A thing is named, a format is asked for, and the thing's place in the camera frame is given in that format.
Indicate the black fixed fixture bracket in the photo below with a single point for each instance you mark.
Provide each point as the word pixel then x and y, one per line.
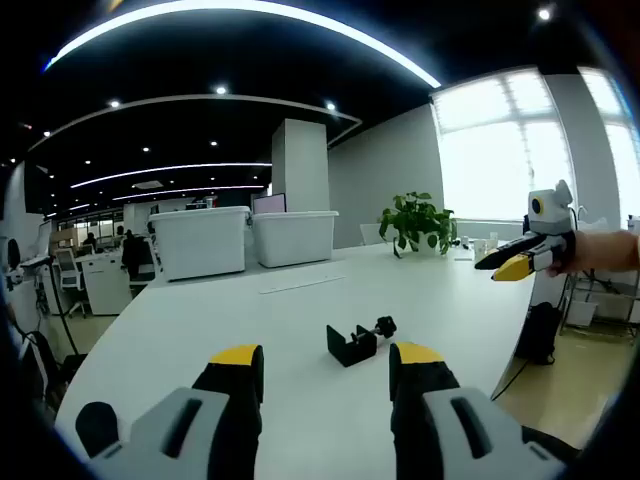
pixel 345 350

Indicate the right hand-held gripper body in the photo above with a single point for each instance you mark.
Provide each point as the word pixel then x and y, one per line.
pixel 550 215

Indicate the person's right hand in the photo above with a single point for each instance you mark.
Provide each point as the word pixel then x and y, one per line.
pixel 555 271

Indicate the potted green plant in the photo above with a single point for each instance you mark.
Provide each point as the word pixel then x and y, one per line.
pixel 415 215

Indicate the small lit monitor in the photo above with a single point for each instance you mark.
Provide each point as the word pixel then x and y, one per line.
pixel 270 204

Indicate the metal shelf rack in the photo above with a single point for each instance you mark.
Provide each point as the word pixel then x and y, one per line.
pixel 600 285

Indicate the white storage bin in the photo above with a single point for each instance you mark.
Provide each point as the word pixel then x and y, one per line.
pixel 200 245
pixel 295 240

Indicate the white plastic bag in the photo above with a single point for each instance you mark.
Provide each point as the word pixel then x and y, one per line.
pixel 592 222

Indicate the retaining clip screw with knob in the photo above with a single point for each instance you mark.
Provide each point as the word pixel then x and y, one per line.
pixel 386 325

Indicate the black backpack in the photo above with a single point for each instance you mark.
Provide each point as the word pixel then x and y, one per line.
pixel 540 330

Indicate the white desk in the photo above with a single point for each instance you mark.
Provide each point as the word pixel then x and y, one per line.
pixel 200 320

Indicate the white office chair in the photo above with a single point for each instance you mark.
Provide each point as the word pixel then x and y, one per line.
pixel 67 270

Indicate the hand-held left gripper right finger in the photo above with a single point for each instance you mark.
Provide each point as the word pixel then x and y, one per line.
pixel 505 450

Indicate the white cabinet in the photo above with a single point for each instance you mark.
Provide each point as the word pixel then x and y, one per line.
pixel 105 290

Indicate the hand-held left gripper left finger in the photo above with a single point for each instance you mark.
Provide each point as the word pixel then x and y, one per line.
pixel 145 450

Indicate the window with white blinds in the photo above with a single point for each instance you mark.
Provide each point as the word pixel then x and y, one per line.
pixel 490 150
pixel 620 165

